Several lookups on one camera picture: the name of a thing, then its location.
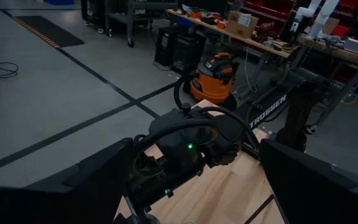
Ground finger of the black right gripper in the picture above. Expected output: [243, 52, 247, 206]
[123, 195, 152, 224]

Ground red storage bins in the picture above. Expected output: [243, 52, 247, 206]
[241, 0, 358, 38]

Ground cardboard box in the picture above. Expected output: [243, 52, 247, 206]
[224, 11, 260, 39]

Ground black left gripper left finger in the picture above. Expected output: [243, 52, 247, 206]
[0, 139, 135, 224]

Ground black hazard-striped floor mat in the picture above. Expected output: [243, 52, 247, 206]
[12, 15, 86, 49]

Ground wooden side table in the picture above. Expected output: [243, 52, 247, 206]
[296, 33, 358, 125]

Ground grey metal cart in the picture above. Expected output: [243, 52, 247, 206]
[106, 0, 180, 48]

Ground black equipment case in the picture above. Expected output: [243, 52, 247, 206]
[154, 26, 208, 75]

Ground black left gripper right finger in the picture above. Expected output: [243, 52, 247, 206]
[259, 139, 358, 224]

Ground orange shop vacuum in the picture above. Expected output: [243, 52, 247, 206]
[172, 72, 200, 111]
[190, 52, 241, 110]

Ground black floor cable coil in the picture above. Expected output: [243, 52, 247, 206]
[0, 61, 20, 80]

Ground long wooden workbench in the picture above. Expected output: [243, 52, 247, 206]
[166, 8, 295, 100]

